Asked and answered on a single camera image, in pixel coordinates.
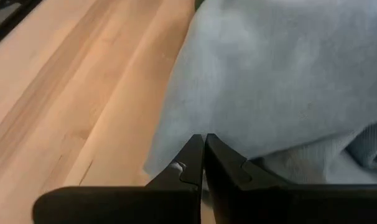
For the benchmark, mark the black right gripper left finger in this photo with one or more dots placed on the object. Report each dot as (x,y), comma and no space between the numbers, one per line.
(129,205)

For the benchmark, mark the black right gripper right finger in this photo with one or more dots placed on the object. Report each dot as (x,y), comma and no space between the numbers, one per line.
(285,205)

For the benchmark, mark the light blue shirt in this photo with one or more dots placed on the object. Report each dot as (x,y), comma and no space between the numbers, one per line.
(269,77)

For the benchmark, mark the dark green button shirt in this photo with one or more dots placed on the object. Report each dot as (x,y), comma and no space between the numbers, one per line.
(198,3)

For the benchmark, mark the black aluminium table frame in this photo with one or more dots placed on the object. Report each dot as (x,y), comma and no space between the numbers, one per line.
(8,21)

